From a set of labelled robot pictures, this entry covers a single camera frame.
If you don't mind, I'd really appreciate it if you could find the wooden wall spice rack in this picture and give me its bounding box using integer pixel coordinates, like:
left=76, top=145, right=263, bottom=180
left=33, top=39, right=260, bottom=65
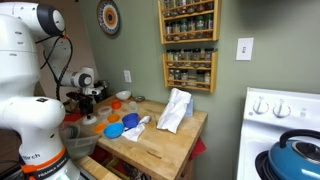
left=162, top=49, right=219, bottom=94
left=157, top=0, right=222, bottom=45

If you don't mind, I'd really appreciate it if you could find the white electric stove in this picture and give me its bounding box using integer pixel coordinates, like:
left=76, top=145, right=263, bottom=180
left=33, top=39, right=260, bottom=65
left=236, top=87, right=320, bottom=180

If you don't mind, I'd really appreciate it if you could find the steel pepper mill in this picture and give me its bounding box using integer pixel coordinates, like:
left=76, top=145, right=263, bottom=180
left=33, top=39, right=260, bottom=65
left=102, top=79, right=110, bottom=98

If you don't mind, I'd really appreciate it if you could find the small orange cup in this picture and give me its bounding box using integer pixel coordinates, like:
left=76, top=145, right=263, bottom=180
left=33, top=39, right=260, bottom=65
left=107, top=113, right=121, bottom=124

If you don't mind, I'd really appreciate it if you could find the green round lid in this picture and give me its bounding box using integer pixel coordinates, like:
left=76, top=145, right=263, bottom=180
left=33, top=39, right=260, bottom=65
left=65, top=124, right=81, bottom=140

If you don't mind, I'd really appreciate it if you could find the light blue bowl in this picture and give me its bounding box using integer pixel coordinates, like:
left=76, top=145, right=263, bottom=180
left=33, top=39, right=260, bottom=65
left=102, top=122, right=125, bottom=140

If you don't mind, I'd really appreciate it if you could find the black stove burner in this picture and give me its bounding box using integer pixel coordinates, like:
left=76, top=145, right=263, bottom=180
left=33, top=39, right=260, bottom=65
left=254, top=149, right=278, bottom=180

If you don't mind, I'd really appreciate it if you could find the green lid spice jar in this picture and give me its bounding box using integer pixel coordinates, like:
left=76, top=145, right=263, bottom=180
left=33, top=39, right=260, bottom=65
left=204, top=13, right=214, bottom=38
left=180, top=18, right=189, bottom=40

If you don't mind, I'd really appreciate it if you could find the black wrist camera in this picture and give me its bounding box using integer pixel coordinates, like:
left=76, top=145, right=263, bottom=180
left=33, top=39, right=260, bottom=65
left=65, top=92, right=81, bottom=102

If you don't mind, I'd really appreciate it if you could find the white paper bag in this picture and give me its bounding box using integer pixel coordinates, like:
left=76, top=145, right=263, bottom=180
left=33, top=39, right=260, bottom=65
left=156, top=87, right=193, bottom=135

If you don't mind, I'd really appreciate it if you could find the glass spice jar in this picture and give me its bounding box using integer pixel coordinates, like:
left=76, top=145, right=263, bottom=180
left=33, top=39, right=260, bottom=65
left=192, top=48, right=202, bottom=69
left=196, top=69, right=205, bottom=88
left=203, top=48, right=214, bottom=69
left=204, top=71, right=212, bottom=88
left=174, top=49, right=183, bottom=67
left=180, top=69, right=189, bottom=87
left=183, top=49, right=193, bottom=68
left=172, top=21, right=181, bottom=41
left=187, top=17, right=196, bottom=40
left=166, top=49, right=175, bottom=67
left=165, top=22, right=173, bottom=41
left=195, top=15, right=205, bottom=39
left=167, top=69, right=176, bottom=85

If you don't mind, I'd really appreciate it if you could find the white stove knob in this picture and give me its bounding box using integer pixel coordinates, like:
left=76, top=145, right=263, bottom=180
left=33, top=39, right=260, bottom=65
left=253, top=96, right=270, bottom=115
left=273, top=98, right=292, bottom=118

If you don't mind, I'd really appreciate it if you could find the decorative wall plate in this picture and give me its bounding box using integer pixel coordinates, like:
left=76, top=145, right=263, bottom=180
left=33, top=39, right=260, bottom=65
left=96, top=0, right=121, bottom=36

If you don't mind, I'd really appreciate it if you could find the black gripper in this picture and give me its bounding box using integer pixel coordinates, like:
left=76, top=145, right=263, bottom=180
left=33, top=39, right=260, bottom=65
left=78, top=93, right=98, bottom=117

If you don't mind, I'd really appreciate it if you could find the dark blue cup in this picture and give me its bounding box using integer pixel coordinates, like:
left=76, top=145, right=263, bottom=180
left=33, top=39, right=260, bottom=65
left=121, top=112, right=140, bottom=130

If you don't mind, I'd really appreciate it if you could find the clear plastic cup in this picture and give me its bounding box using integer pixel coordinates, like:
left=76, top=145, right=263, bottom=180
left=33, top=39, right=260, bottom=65
left=128, top=100, right=139, bottom=113

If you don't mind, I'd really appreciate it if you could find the red hanging cloth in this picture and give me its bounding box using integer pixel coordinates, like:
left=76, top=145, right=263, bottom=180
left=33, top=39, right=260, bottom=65
left=189, top=136, right=208, bottom=162

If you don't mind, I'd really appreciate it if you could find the light wooden board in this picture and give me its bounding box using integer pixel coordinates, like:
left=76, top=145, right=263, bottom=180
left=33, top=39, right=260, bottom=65
left=75, top=155, right=122, bottom=180

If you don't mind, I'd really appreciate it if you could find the blue kettle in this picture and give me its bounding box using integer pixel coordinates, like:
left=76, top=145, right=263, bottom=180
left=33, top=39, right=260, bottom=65
left=267, top=129, right=320, bottom=180

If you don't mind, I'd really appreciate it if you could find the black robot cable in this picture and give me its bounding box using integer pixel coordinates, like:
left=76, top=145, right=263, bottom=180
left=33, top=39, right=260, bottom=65
left=34, top=33, right=74, bottom=103

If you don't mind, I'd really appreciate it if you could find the clear plastic bin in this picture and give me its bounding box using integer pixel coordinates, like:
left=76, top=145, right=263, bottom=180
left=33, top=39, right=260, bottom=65
left=59, top=121, right=101, bottom=160

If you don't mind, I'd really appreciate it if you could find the small pale box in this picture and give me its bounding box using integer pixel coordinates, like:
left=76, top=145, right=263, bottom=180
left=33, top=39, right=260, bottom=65
left=184, top=97, right=195, bottom=119

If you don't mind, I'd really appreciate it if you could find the white wall outlet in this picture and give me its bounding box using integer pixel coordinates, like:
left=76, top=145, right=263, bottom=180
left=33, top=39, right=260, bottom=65
left=123, top=69, right=133, bottom=84

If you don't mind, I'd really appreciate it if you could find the red-orange cup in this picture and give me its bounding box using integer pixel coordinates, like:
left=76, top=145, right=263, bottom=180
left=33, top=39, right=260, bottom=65
left=111, top=99, right=122, bottom=111

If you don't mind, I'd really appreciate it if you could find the red silicone mat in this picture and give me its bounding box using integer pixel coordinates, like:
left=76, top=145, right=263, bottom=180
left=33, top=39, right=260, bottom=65
left=63, top=111, right=88, bottom=124

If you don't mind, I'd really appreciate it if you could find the white light switch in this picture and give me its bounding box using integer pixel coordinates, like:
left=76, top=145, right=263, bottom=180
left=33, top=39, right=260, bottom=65
left=235, top=37, right=255, bottom=62

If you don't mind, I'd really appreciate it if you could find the white cloth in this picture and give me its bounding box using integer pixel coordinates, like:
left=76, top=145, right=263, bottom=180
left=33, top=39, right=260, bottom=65
left=121, top=115, right=152, bottom=143

